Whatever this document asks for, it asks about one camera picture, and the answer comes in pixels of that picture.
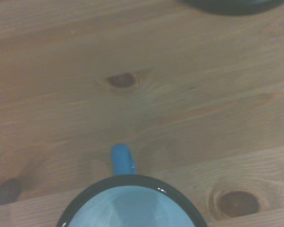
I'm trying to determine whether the blue enamel mug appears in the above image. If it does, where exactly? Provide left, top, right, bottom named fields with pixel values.
left=55, top=143, right=209, bottom=227

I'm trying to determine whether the wooden mug tree black base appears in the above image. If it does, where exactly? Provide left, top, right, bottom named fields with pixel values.
left=177, top=0, right=284, bottom=16

